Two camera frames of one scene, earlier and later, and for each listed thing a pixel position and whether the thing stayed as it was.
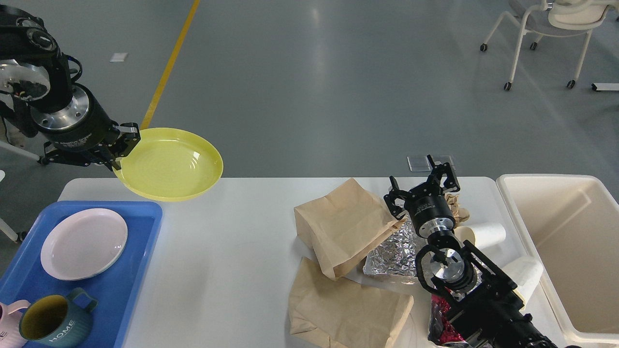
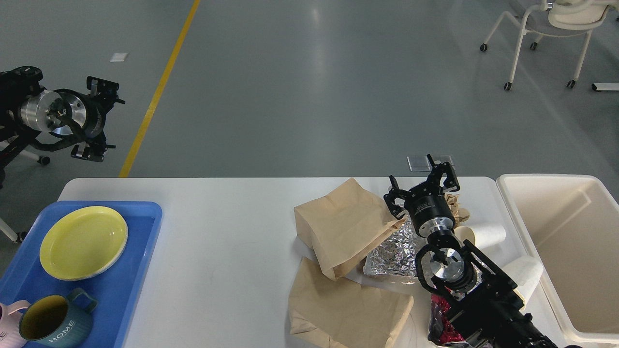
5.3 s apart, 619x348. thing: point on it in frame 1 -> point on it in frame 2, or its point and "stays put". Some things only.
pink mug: [10, 336] stays put
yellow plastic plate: [171, 164] -> [82, 242]
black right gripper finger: [451, 184] stays put
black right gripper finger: [395, 193] stays put
